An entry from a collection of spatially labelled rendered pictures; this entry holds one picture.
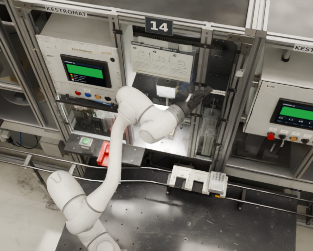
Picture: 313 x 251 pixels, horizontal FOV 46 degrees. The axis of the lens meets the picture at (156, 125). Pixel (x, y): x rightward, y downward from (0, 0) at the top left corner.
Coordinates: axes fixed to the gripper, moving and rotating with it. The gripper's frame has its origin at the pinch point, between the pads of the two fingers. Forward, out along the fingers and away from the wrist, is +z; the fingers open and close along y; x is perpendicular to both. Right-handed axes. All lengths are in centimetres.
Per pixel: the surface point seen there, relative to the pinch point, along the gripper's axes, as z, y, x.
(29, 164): -52, -103, 94
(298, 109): 27.5, -3.4, -35.9
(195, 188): 10, -89, -5
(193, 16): 4.2, 30.0, 17.2
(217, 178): 19, -78, -13
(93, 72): -23, -10, 54
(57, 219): -45, -181, 84
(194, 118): 13.0, -35.9, 9.7
